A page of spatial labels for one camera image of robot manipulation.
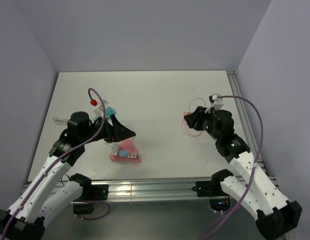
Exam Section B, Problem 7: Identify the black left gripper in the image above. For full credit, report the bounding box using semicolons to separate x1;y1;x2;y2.
80;113;136;144

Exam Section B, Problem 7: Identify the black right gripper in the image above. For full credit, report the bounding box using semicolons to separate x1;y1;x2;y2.
183;105;220;141

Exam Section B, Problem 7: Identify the pink triangular power strip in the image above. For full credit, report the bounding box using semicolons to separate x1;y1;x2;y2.
109;139;141;163

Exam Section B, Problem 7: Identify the blue charger plug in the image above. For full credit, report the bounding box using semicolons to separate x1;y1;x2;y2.
118;150;128;158

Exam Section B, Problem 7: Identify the white charger plug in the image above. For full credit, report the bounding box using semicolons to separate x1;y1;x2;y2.
110;148;119;157

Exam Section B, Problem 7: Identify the brown charger plug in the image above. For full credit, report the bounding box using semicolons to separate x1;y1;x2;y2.
127;152;138;159

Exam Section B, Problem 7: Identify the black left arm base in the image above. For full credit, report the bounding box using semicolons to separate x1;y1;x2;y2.
72;184;111;217

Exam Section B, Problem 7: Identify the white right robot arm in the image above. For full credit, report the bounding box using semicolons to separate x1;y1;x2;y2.
183;106;302;240

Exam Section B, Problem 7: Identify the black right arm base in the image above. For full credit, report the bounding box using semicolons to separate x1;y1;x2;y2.
191;180;231;212

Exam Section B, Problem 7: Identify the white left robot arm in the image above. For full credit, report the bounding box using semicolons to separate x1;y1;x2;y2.
0;111;136;240

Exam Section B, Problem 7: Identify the teal power strip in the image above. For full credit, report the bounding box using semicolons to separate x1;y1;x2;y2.
93;106;116;120

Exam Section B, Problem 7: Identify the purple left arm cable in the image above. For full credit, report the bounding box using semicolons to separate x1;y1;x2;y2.
1;87;107;240

